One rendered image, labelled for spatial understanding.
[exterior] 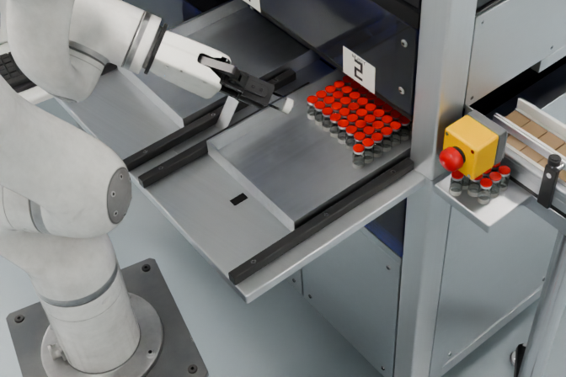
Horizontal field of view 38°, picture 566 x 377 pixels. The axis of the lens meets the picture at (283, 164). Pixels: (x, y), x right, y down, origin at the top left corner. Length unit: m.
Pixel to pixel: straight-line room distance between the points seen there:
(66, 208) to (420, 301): 0.98
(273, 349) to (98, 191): 1.39
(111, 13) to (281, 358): 1.38
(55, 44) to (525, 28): 0.79
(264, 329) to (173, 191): 0.93
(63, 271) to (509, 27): 0.79
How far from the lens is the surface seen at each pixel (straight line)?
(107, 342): 1.26
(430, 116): 1.41
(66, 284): 1.15
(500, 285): 2.09
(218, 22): 1.88
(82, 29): 1.13
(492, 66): 1.44
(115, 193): 1.02
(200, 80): 1.13
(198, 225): 1.45
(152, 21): 1.15
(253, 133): 1.59
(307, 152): 1.55
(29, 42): 1.06
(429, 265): 1.70
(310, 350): 2.32
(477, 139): 1.37
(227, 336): 2.36
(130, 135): 1.64
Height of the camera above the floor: 1.97
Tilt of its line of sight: 45 degrees down
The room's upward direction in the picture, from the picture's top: 5 degrees counter-clockwise
